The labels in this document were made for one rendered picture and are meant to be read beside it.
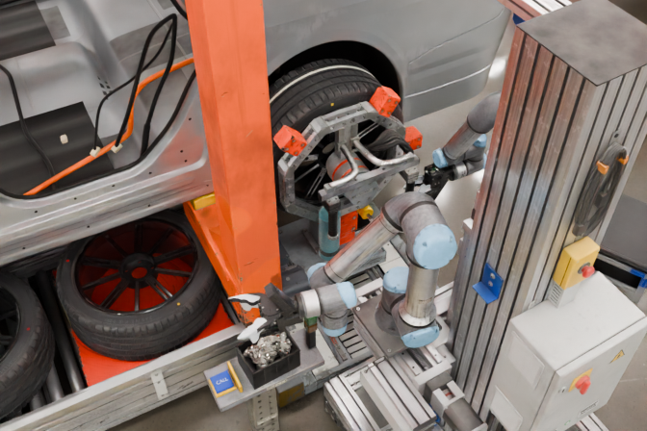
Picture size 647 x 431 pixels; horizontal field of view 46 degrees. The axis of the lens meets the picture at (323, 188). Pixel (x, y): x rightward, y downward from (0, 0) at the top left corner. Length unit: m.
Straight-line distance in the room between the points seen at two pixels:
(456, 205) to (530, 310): 1.96
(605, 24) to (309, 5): 1.24
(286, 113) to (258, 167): 0.58
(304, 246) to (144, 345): 0.90
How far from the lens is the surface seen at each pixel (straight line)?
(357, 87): 2.91
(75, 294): 3.20
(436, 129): 4.51
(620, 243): 3.67
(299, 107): 2.84
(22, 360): 3.10
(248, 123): 2.20
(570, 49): 1.71
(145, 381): 3.11
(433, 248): 2.02
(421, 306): 2.26
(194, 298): 3.08
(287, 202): 2.98
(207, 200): 3.12
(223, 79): 2.07
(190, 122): 2.85
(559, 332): 2.18
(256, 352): 2.83
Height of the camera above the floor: 2.98
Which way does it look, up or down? 46 degrees down
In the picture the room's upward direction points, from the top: straight up
